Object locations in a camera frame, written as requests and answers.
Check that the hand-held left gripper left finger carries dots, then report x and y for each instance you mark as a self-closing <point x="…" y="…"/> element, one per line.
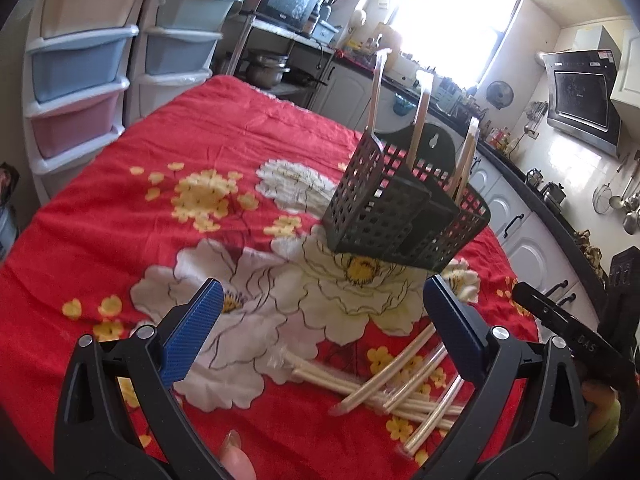
<point x="195" y="330"/>

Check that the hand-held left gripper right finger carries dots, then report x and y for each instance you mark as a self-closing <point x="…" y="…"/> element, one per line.
<point x="455" y="325"/>

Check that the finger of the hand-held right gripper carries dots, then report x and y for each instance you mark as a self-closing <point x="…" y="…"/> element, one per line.
<point x="590" y="347"/>

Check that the pile of chopsticks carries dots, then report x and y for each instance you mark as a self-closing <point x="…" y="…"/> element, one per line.
<point x="385" y="375"/>

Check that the dark green plastic utensil basket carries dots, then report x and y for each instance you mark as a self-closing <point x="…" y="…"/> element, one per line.
<point x="370" y="210"/>

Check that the bamboo chopstick pair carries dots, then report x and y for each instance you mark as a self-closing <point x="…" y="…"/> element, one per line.
<point x="462" y="160"/>
<point x="376" y="95"/>
<point x="419" y="125"/>

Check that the row of hanging kitchen utensils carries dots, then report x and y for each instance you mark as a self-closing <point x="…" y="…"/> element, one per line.
<point x="625" y="200"/>

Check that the person's right hand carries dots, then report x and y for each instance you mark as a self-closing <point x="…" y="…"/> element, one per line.
<point x="597" y="400"/>

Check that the person's left hand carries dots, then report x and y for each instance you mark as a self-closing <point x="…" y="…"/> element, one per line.
<point x="237" y="457"/>

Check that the heap of ginger roots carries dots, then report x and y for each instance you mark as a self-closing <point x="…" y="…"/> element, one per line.
<point x="589" y="247"/>

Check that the steel pot with black lid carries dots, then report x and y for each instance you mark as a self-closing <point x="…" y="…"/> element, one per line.
<point x="552" y="194"/>

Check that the steel teapot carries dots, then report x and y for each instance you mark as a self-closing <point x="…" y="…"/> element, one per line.
<point x="534" y="177"/>

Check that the group of condiment bottles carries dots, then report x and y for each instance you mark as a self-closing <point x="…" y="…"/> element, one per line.
<point x="500" y="137"/>

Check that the black glass range hood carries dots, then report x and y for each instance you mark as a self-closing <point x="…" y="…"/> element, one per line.
<point x="582" y="100"/>

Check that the red floral tablecloth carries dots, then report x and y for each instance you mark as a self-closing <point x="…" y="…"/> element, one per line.
<point x="175" y="125"/>

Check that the blue hanging bin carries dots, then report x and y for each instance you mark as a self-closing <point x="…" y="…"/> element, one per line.
<point x="404" y="106"/>

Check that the teal countertop rack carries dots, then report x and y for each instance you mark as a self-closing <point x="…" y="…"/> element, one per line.
<point x="450" y="94"/>

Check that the steel cooking pot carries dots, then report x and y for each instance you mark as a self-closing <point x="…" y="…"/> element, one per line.
<point x="267" y="67"/>

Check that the black frying pan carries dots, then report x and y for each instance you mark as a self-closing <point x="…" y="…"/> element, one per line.
<point x="302" y="78"/>

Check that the grey-blue drawer tower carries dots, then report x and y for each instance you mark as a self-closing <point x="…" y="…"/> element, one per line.
<point x="180" y="50"/>

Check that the beige electric kettle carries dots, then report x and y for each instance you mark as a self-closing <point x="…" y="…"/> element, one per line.
<point x="392" y="40"/>

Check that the pastel multicolour drawer tower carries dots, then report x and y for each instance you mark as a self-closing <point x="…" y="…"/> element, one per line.
<point x="75" y="60"/>

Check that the metal shelf rack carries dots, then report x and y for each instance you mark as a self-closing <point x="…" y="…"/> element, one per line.
<point x="280" y="35"/>

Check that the kitchen window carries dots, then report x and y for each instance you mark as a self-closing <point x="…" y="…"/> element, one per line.
<point x="450" y="15"/>

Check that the white round appliance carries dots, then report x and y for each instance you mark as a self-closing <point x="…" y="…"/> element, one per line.
<point x="358" y="19"/>

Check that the blue plastic box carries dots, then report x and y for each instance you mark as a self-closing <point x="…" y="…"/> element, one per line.
<point x="324" y="31"/>

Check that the white wall cabinet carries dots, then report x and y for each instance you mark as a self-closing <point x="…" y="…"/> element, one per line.
<point x="627" y="80"/>

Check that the round dark wall fan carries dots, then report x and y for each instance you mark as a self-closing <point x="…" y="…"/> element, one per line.
<point x="500" y="94"/>

